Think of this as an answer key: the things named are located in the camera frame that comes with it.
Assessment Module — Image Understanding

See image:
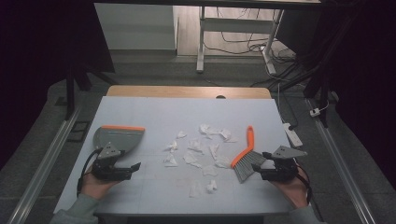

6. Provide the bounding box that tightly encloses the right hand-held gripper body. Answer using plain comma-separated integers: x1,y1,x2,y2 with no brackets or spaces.
261,145,308,182

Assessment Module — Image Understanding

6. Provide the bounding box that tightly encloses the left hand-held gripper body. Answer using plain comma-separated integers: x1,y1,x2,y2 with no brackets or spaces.
91,142,134,182

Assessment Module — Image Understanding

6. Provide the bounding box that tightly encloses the orange-handled grey brush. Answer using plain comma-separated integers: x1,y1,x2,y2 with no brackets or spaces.
230,124,268,184

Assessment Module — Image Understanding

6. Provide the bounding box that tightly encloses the heap of white paper scraps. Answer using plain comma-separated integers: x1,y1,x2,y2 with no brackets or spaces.
163,122,240,200

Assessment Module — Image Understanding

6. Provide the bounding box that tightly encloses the person's left hand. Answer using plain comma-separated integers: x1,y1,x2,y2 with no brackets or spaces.
80,170,121,201

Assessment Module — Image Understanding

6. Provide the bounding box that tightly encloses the person's right hand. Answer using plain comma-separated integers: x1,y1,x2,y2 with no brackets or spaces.
270,172,310,210

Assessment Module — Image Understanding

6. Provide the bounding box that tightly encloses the grey dustpan with orange edge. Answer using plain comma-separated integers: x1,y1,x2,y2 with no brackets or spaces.
92,124,147,156

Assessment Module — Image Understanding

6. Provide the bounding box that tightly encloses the white power strip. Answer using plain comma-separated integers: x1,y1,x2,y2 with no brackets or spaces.
282,122,304,148

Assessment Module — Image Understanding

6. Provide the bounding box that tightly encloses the pale board on table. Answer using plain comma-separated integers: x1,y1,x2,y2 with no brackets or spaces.
53,95,308,217

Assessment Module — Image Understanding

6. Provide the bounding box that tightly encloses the wooden table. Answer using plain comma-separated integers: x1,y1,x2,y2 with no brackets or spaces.
106,85,273,100

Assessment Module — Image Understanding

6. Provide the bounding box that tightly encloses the black metal stand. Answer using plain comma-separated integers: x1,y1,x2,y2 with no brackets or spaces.
270,12,362,129
63,60,120,121

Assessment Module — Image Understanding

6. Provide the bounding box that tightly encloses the white cabinet panel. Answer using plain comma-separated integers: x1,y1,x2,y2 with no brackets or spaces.
93,3,179,51

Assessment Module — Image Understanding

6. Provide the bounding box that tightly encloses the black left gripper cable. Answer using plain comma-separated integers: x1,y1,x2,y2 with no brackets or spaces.
76,147,105,198

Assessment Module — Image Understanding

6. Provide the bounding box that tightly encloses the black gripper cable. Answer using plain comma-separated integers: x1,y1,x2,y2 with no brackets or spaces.
294,163,314,205
76,147,105,198

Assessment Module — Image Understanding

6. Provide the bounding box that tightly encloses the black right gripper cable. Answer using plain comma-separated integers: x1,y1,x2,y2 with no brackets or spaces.
294,163,314,205

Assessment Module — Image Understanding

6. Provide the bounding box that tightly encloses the black rectangular floor frame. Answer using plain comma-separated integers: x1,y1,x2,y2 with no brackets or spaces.
66,119,92,144

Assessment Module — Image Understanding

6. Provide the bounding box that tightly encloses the aluminium floor rail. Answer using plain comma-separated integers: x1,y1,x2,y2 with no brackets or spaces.
305,98,377,224
7,105,83,224

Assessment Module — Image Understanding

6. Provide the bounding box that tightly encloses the tangle of black floor cables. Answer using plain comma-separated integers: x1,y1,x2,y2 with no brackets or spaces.
203,7,302,89

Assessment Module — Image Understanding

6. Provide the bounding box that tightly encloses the white metal desk frame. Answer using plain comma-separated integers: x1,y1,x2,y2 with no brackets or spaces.
195,6,285,76

